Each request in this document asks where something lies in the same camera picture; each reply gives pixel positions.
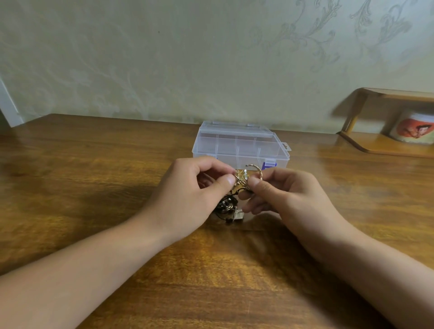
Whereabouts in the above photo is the person's right hand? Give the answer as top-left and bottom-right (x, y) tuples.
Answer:
(239, 167), (350, 264)

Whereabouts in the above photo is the person's left hand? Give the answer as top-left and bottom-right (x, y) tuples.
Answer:
(133, 156), (237, 246)

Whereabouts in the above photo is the clear plastic organizer box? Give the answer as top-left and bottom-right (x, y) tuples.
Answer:
(192, 121), (292, 171)

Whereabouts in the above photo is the person's left forearm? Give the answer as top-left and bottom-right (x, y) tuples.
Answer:
(0, 211), (174, 329)

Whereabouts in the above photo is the person's right forearm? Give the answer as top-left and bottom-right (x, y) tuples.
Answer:
(308, 224), (434, 329)

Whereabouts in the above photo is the wooden shelf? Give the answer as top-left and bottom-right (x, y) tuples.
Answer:
(336, 87), (434, 159)

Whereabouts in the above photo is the white printed mug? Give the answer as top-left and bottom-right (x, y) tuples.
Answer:
(391, 110), (434, 145)

